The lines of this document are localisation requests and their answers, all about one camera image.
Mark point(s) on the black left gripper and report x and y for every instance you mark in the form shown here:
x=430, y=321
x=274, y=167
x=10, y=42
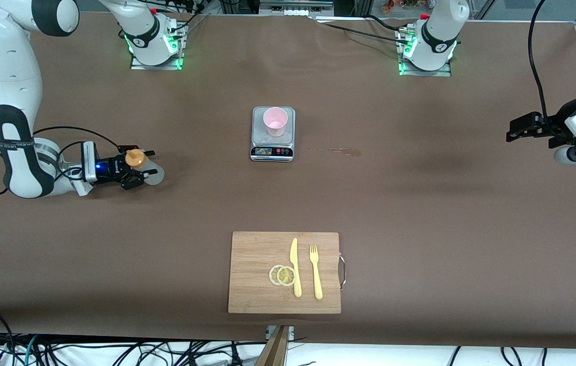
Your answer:
x=558, y=124

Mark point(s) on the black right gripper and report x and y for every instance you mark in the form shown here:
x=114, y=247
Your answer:
x=110, y=169

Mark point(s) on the orange-capped squeeze bottle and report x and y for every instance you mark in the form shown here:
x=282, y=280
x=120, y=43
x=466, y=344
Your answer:
x=136, y=158

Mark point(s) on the pink plastic cup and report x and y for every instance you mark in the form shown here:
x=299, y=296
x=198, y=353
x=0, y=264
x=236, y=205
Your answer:
x=275, y=119

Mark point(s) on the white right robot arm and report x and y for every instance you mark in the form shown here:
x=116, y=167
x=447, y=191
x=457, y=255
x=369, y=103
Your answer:
x=3, y=61

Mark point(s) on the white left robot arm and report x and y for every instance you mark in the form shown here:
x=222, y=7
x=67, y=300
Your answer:
x=440, y=30

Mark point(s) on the brown table cover sheet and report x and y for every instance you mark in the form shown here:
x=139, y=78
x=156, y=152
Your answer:
x=115, y=254

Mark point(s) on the silver digital kitchen scale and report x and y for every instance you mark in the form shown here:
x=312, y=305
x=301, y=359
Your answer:
x=272, y=151

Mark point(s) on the wooden cutting board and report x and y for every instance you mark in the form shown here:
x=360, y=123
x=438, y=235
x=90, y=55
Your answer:
x=257, y=254

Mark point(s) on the lemon slice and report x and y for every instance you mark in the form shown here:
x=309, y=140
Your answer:
x=272, y=275
x=286, y=276

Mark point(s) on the yellow plastic knife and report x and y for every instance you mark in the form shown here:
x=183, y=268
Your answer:
x=295, y=269

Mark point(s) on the yellow plastic fork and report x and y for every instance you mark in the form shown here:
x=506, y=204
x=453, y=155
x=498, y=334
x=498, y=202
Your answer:
x=316, y=274

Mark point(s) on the white power strip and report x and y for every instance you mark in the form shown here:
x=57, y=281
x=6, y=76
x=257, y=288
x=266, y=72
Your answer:
x=295, y=9

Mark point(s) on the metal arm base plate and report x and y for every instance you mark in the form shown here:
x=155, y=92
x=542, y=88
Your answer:
x=448, y=71
x=176, y=56

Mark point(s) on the small metal bracket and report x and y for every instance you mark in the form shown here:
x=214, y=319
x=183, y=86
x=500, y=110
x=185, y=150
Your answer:
x=291, y=331

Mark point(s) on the wooden post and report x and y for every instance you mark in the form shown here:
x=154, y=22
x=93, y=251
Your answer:
x=273, y=351

